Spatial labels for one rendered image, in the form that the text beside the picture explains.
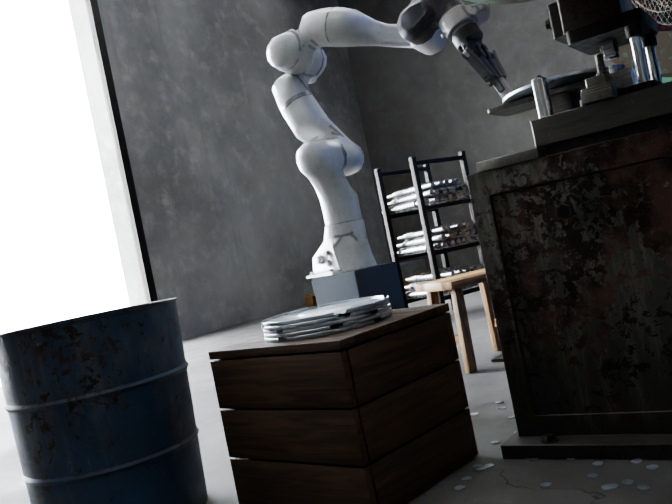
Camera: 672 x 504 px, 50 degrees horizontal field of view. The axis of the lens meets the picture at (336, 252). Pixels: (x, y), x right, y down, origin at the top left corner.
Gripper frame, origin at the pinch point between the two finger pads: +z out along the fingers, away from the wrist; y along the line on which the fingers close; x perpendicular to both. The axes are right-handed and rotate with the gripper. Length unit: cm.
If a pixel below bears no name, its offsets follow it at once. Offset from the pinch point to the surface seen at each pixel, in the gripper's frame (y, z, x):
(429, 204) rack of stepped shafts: -168, -56, -156
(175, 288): -178, -171, -450
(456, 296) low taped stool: -42, 24, -79
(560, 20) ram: 2.3, -1.8, 21.8
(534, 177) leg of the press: 24.5, 29.2, 5.8
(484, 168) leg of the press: 27.1, 21.1, -1.3
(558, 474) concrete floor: 39, 82, -18
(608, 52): -2.0, 10.3, 24.4
